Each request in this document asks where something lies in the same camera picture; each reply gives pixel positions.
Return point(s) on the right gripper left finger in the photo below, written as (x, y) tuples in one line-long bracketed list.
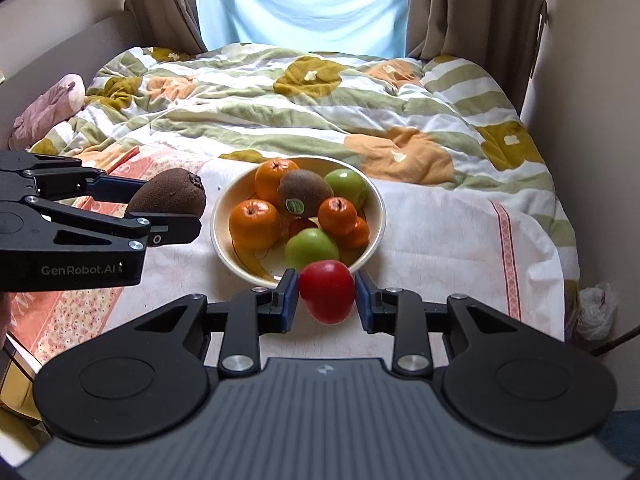
[(249, 315)]

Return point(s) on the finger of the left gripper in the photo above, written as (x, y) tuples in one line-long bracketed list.
[(79, 230), (49, 177)]

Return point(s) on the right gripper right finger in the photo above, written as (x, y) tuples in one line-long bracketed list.
[(399, 313)]

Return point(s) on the brown kiwi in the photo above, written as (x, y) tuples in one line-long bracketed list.
[(174, 191), (301, 193)]

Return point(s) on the red cherry tomato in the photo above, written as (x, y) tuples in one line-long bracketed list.
[(328, 290)]

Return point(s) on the small mandarin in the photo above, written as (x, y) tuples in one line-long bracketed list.
[(358, 237), (337, 216)]

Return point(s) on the large orange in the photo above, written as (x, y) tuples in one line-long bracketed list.
[(268, 176), (254, 224)]

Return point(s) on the green apple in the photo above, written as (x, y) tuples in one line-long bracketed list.
[(348, 184), (309, 246)]

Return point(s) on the white pink floral cloth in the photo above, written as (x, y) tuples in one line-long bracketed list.
[(435, 243)]

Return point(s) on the grey headboard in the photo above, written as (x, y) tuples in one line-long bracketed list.
[(83, 54)]

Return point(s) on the floral striped quilt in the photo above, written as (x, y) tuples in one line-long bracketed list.
[(443, 122)]

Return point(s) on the white plastic bag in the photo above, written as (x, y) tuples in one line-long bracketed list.
[(597, 308)]

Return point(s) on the brown curtain left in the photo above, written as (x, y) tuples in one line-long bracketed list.
[(168, 23)]

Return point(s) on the brown curtain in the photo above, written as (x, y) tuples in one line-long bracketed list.
[(168, 23), (502, 36)]

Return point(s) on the light blue window cloth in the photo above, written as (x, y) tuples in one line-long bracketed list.
[(369, 27)]

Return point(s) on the brown curtain right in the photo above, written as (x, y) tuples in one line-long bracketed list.
[(502, 36)]

